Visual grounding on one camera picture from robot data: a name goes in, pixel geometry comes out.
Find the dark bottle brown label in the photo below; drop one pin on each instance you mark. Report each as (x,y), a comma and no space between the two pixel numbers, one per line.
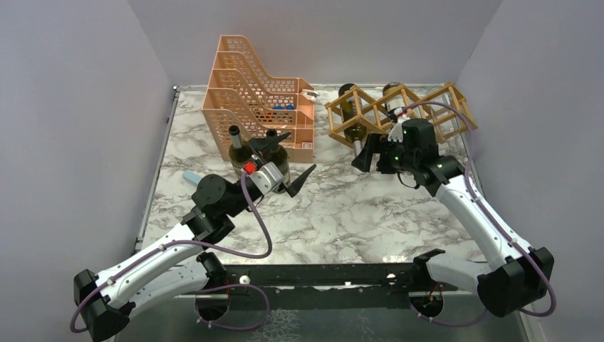
(240,151)

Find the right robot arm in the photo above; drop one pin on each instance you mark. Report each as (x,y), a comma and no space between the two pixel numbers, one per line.
(515,274)

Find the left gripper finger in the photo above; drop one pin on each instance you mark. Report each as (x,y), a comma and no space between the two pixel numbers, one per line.
(295,186)
(259,145)

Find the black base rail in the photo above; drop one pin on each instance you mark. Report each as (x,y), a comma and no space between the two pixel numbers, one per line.
(254,287)

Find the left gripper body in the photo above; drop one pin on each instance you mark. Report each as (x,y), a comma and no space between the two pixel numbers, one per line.
(254,197)

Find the dark green wine bottle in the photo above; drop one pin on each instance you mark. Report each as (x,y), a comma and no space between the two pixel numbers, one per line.
(277,154)

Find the green bottle silver cap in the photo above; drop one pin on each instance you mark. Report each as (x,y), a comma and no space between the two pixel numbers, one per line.
(356,133)

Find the wooden wine rack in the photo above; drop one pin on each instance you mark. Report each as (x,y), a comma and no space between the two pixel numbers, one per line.
(446,108)

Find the light blue eraser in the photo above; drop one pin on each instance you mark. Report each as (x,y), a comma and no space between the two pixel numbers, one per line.
(191,177)

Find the red bottle gold cap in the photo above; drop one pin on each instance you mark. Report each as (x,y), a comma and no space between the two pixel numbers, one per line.
(395,105)

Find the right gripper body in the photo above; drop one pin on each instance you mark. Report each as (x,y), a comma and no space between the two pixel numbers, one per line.
(392,157)

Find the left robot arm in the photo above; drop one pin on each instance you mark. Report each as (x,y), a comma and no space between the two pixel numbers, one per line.
(183,260)

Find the peach plastic file organizer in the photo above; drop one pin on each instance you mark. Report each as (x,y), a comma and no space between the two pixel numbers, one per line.
(241,92)

